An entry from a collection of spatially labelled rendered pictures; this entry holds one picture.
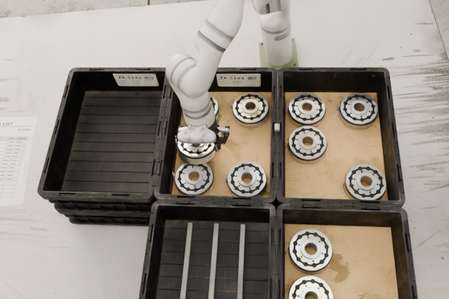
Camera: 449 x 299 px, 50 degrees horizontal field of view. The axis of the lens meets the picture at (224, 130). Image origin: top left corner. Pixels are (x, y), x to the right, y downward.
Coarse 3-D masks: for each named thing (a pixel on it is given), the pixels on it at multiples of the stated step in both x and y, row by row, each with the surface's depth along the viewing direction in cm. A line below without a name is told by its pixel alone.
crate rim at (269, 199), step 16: (272, 80) 133; (272, 96) 130; (272, 112) 128; (272, 128) 125; (160, 144) 126; (272, 144) 123; (160, 160) 124; (272, 160) 121; (160, 176) 121; (272, 176) 120; (272, 192) 117
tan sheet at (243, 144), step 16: (224, 96) 143; (224, 112) 141; (240, 128) 138; (256, 128) 137; (224, 144) 136; (240, 144) 135; (256, 144) 135; (176, 160) 134; (224, 160) 133; (240, 160) 133; (256, 160) 132; (224, 176) 131; (176, 192) 130; (224, 192) 128
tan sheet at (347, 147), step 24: (288, 96) 142; (336, 96) 140; (288, 120) 138; (336, 120) 136; (336, 144) 133; (360, 144) 132; (288, 168) 130; (312, 168) 130; (336, 168) 129; (384, 168) 128; (288, 192) 127; (312, 192) 126; (336, 192) 126
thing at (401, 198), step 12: (288, 72) 134; (300, 72) 134; (312, 72) 133; (324, 72) 133; (336, 72) 133; (348, 72) 132; (360, 72) 132; (372, 72) 132; (384, 72) 131; (396, 132) 122; (396, 144) 120; (396, 156) 119; (396, 168) 117; (396, 180) 116; (324, 204) 114; (336, 204) 114; (348, 204) 114; (360, 204) 113; (372, 204) 113; (384, 204) 113; (396, 204) 113
